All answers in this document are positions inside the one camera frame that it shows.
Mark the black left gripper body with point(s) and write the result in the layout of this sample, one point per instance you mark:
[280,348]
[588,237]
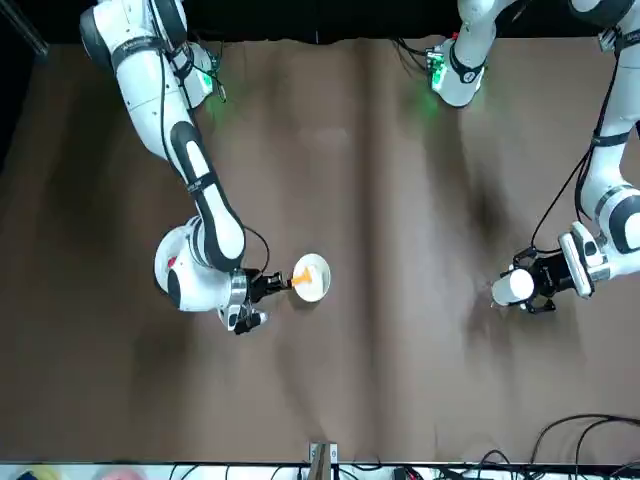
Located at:
[550,275]

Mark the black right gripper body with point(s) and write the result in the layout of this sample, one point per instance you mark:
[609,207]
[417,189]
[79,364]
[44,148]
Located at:
[256,286]

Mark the white cylindrical oil pot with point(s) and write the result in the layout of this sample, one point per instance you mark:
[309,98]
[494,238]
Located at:
[512,287]

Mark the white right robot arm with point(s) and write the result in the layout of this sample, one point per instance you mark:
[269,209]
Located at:
[210,200]

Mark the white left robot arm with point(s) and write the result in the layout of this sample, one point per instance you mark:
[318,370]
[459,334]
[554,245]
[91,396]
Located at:
[607,165]

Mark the white round bowl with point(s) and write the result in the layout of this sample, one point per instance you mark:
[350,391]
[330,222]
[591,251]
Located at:
[317,290]

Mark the pink plate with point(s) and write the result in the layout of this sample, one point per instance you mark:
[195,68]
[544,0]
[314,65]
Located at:
[122,475]

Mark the aluminium post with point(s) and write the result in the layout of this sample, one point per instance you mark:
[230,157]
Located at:
[322,460]

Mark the aluminium frame profile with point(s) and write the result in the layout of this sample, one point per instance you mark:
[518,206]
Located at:
[27,30]
[605,40]

